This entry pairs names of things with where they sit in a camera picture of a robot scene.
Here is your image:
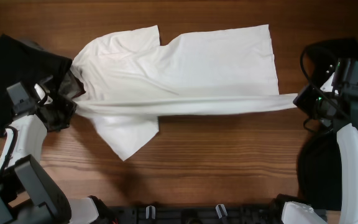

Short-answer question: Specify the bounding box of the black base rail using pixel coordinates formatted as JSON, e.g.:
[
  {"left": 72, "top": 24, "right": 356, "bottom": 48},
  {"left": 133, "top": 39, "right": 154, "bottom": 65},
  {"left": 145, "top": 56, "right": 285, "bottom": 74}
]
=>
[{"left": 70, "top": 195, "right": 328, "bottom": 224}]

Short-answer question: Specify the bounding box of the black folded garment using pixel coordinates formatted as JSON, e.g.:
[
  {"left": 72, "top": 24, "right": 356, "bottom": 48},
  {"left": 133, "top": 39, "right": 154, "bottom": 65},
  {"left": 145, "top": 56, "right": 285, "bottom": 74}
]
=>
[{"left": 0, "top": 34, "right": 72, "bottom": 138}]

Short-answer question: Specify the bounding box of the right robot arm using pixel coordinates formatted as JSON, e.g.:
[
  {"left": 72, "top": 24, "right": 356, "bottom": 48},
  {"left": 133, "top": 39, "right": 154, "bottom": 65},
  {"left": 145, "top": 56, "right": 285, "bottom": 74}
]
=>
[{"left": 281, "top": 57, "right": 358, "bottom": 223}]

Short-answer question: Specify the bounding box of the grey folded garment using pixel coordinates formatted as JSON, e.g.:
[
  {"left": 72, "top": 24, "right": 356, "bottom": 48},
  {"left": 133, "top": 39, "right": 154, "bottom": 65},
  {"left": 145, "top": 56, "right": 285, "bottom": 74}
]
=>
[{"left": 20, "top": 39, "right": 86, "bottom": 99}]

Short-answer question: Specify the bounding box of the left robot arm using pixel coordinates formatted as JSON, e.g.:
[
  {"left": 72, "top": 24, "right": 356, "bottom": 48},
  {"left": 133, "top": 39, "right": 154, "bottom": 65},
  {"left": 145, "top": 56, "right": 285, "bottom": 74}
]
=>
[{"left": 0, "top": 83, "right": 72, "bottom": 223}]

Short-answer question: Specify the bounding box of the white t-shirt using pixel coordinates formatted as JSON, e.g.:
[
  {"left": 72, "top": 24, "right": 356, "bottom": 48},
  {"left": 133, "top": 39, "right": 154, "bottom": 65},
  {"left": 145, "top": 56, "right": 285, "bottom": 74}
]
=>
[{"left": 70, "top": 25, "right": 295, "bottom": 160}]

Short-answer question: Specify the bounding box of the black garment on right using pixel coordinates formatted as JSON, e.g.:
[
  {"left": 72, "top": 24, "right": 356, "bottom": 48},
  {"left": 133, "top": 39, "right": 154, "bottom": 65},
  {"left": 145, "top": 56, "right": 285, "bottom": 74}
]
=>
[{"left": 293, "top": 39, "right": 358, "bottom": 211}]

